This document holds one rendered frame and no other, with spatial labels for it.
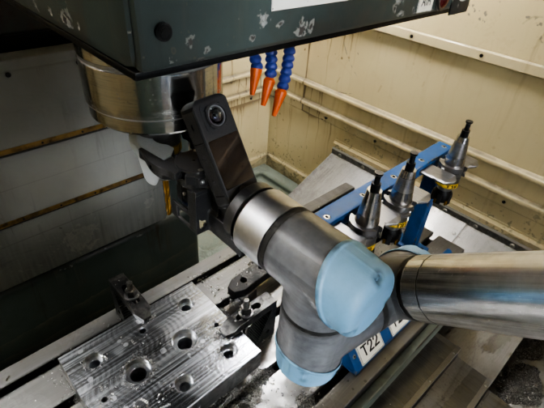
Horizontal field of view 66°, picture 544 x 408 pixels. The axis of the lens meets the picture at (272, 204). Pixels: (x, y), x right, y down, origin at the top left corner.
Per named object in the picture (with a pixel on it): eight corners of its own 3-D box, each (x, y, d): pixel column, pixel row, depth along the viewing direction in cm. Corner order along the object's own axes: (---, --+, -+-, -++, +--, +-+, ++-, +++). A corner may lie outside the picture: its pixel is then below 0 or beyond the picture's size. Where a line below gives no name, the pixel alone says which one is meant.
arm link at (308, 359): (373, 356, 50) (397, 296, 43) (299, 407, 44) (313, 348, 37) (329, 311, 55) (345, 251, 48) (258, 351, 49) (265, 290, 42)
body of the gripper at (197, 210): (167, 211, 52) (227, 266, 45) (161, 151, 47) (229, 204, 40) (216, 189, 56) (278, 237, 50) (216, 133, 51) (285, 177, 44)
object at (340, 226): (371, 244, 72) (372, 240, 72) (352, 257, 69) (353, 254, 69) (340, 224, 76) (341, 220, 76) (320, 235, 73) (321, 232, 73)
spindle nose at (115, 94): (172, 74, 60) (165, -17, 53) (248, 112, 52) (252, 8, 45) (64, 102, 51) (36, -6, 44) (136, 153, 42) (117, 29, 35)
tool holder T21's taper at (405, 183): (393, 189, 84) (402, 159, 80) (415, 197, 82) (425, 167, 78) (385, 198, 81) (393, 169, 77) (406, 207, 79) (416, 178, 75)
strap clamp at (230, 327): (274, 332, 93) (278, 286, 84) (227, 367, 85) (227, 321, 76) (264, 322, 95) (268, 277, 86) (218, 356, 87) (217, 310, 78)
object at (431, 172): (460, 180, 91) (461, 176, 91) (448, 188, 88) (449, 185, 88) (431, 166, 95) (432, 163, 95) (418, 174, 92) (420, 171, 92)
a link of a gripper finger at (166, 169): (130, 163, 49) (186, 192, 45) (128, 152, 48) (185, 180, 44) (159, 148, 52) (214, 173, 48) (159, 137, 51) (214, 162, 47)
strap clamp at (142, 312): (159, 342, 89) (151, 295, 80) (145, 350, 87) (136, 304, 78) (129, 304, 96) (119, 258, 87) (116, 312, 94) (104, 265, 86)
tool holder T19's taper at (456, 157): (451, 155, 96) (461, 129, 92) (468, 164, 94) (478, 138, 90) (439, 160, 94) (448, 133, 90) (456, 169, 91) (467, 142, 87)
